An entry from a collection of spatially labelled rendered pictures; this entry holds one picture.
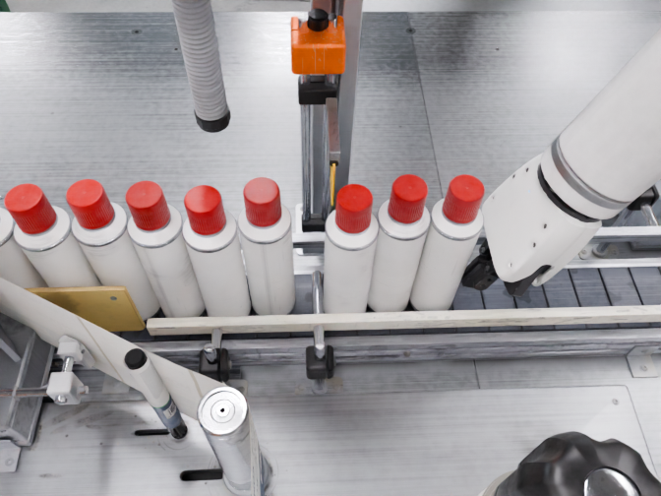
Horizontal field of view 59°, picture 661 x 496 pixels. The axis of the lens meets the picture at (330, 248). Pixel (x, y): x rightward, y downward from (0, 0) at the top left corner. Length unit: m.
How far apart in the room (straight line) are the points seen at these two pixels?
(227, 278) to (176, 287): 0.06
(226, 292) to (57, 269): 0.16
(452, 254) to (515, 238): 0.06
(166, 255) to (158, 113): 0.45
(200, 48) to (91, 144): 0.47
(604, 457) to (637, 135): 0.25
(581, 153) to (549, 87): 0.58
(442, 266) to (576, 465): 0.31
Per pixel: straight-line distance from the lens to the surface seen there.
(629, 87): 0.50
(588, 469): 0.35
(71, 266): 0.63
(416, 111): 0.99
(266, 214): 0.53
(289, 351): 0.68
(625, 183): 0.52
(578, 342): 0.75
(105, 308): 0.65
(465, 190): 0.55
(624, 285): 0.80
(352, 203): 0.52
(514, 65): 1.12
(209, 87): 0.56
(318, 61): 0.50
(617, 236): 0.74
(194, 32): 0.52
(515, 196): 0.60
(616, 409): 0.72
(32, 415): 0.69
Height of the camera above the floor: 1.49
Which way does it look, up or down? 56 degrees down
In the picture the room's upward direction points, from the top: 3 degrees clockwise
